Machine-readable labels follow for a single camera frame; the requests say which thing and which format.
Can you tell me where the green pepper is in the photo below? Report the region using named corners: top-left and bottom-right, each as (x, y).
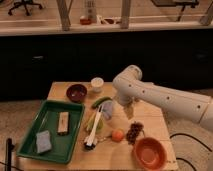
top-left (91, 97), bottom-right (112, 109)

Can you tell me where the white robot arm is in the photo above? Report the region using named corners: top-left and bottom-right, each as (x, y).
top-left (113, 65), bottom-right (213, 132)

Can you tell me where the orange-red bowl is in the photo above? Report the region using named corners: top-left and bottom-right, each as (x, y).
top-left (132, 137), bottom-right (167, 171)

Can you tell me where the dark maroon bowl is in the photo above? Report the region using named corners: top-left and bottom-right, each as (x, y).
top-left (66, 84), bottom-right (87, 103)

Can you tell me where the small red bowl background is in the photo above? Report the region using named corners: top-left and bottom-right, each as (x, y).
top-left (79, 16), bottom-right (92, 25)

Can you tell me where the light blue cloth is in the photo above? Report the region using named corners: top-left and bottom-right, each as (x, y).
top-left (102, 100), bottom-right (114, 120)

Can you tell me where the dark grape bunch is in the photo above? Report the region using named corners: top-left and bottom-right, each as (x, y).
top-left (126, 122), bottom-right (143, 145)

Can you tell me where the orange fruit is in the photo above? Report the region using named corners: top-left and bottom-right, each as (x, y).
top-left (111, 129), bottom-right (124, 142)

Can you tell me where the yellow-green vegetable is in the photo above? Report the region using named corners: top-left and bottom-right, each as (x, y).
top-left (85, 113), bottom-right (103, 133)

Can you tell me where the white cup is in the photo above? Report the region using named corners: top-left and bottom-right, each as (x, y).
top-left (91, 77), bottom-right (104, 93)

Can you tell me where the wooden block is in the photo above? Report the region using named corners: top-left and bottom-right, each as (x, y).
top-left (57, 112), bottom-right (69, 135)

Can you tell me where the green plastic tray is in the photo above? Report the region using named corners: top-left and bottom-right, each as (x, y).
top-left (17, 100), bottom-right (85, 164)

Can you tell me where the blue-grey sponge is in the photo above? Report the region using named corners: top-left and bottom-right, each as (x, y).
top-left (36, 130), bottom-right (52, 154)

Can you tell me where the black stand at left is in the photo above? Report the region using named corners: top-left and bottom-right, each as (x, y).
top-left (5, 138), bottom-right (15, 171)

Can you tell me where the black office chair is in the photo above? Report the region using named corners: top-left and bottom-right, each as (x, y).
top-left (8, 0), bottom-right (43, 16)

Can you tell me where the black cable on floor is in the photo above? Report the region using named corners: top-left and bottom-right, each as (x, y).
top-left (169, 132), bottom-right (213, 171)

